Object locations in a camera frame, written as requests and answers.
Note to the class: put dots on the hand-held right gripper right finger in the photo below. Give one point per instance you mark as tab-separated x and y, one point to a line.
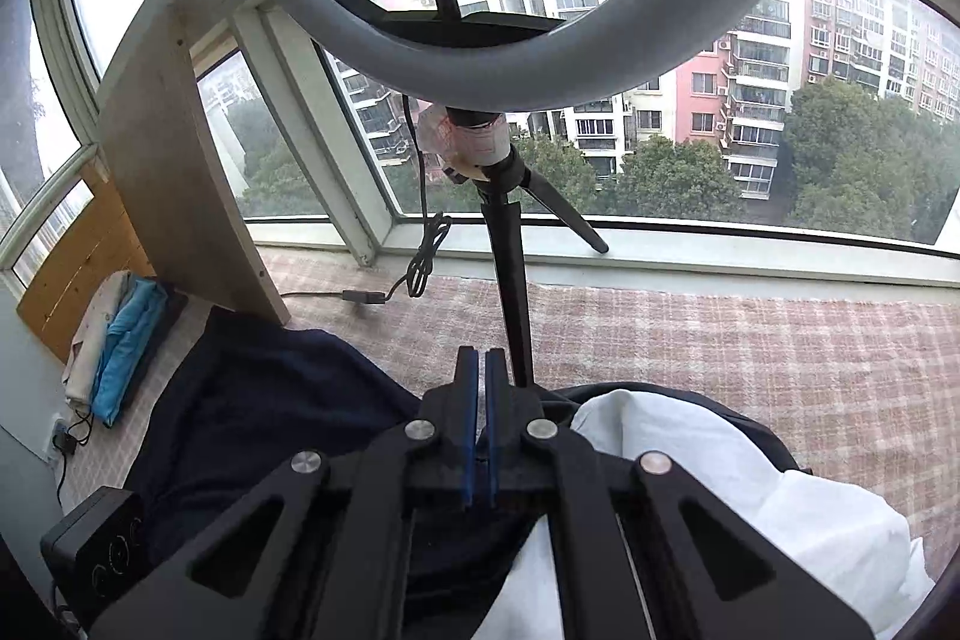
492	430

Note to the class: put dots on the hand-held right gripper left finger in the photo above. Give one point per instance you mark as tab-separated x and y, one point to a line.
469	430

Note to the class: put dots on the navy pants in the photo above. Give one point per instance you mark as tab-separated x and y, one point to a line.
247	400

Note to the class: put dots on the black charger plug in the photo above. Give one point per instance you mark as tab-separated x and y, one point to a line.
67	443

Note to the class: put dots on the black tripod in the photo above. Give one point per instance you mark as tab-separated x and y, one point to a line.
510	280

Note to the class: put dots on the folded blue shirt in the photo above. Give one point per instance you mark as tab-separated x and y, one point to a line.
127	355

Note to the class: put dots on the folded beige cardigan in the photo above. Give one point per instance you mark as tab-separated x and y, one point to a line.
94	340

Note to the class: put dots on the white shirt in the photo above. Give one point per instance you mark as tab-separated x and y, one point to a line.
750	497

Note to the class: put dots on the wooden headboard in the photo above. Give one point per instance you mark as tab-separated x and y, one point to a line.
75	280

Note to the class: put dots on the white framed window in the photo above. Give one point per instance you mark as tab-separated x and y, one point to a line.
322	123

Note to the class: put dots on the wooden panel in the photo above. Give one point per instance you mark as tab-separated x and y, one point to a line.
187	183

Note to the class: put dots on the trees outside window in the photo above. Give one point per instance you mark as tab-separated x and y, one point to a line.
847	160

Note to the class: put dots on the apartment buildings outside window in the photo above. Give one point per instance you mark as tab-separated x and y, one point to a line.
750	55

